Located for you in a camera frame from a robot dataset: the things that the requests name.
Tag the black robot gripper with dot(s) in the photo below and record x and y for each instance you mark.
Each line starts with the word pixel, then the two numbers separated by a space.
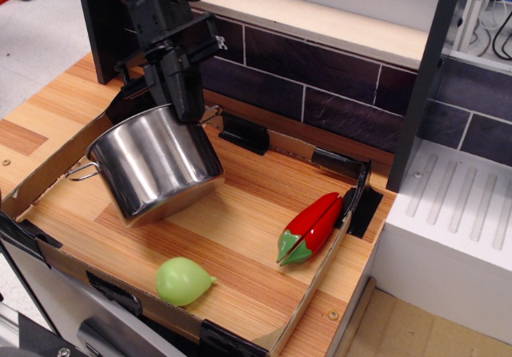
pixel 174 41

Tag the stainless steel pot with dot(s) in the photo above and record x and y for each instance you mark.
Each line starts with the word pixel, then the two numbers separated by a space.
pixel 154 165

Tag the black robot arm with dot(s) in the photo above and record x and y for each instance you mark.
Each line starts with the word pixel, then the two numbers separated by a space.
pixel 174 42

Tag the cardboard fence with black tape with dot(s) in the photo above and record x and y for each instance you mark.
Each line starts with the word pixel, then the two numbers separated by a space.
pixel 274 168

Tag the light wooden shelf board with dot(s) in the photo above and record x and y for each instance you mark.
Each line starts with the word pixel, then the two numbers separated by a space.
pixel 354 33

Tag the green toy pear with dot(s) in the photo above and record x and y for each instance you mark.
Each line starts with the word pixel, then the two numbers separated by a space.
pixel 181 281

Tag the red toy chili pepper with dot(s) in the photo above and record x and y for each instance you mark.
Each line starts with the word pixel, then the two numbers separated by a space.
pixel 306 233

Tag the white toy sink drainboard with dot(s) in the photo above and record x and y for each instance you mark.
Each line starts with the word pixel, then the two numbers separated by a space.
pixel 446 243

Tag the dark grey shelf post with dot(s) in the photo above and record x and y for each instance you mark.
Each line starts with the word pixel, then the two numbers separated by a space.
pixel 410 137

